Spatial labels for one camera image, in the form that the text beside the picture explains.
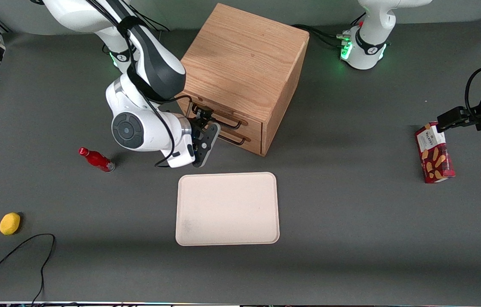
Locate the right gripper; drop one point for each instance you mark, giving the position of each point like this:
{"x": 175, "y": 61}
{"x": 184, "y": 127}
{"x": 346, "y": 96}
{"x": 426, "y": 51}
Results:
{"x": 196, "y": 126}

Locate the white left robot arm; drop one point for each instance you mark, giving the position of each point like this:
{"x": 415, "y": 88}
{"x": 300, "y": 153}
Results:
{"x": 372, "y": 25}

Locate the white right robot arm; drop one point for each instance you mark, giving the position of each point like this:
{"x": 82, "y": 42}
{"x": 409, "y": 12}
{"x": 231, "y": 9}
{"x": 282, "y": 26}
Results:
{"x": 138, "y": 128}

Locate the oak wooden drawer cabinet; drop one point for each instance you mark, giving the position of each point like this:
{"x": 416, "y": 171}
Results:
{"x": 244, "y": 55}

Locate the red tartan shortbread box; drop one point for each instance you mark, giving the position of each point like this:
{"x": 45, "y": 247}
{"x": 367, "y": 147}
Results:
{"x": 434, "y": 157}

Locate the cream plastic tray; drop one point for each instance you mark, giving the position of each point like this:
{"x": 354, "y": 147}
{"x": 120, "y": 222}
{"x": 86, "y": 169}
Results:
{"x": 227, "y": 209}

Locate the red soda bottle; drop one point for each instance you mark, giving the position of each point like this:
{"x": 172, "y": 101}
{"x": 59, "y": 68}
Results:
{"x": 97, "y": 160}

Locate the yellow lemon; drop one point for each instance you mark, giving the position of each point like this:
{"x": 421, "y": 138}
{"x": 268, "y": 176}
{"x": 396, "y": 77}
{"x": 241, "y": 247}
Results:
{"x": 10, "y": 223}

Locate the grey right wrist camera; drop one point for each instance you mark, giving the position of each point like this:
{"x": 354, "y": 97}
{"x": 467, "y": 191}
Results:
{"x": 207, "y": 145}

